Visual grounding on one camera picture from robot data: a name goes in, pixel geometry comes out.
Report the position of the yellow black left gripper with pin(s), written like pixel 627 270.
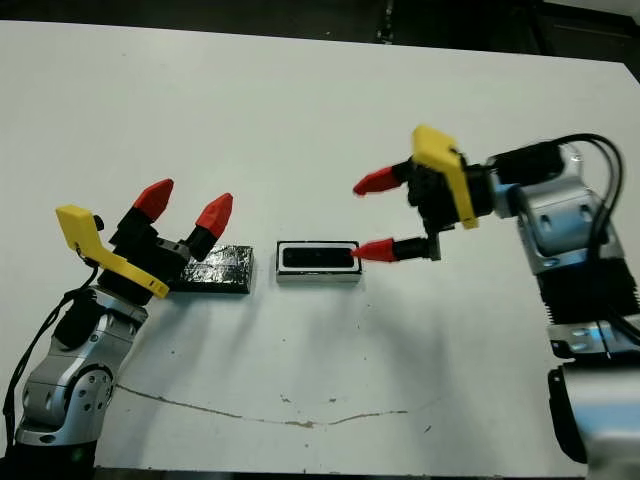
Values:
pixel 129 272

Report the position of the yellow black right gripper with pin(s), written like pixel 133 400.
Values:
pixel 450 195

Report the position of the glossy black box lid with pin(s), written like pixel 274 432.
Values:
pixel 225 265

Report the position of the small black camera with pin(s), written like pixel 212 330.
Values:
pixel 315 256

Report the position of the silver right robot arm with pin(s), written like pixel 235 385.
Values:
pixel 565 210

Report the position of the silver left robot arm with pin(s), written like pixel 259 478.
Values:
pixel 62 380

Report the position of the dark background cabinet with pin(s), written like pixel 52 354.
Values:
pixel 585 27

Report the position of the white-lined camera box base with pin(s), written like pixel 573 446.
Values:
pixel 320 277

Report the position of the black background post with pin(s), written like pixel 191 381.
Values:
pixel 385 22

